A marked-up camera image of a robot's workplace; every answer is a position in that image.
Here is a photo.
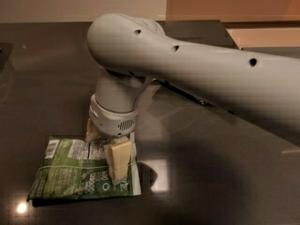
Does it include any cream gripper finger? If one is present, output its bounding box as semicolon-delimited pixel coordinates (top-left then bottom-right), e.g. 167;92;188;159
85;119;100;143
107;138;132;186

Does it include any green jalapeno chip bag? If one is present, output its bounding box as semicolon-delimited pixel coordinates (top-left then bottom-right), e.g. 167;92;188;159
27;136;142;203

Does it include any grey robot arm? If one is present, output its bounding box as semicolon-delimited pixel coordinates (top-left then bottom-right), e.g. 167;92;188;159
87;14;300;143

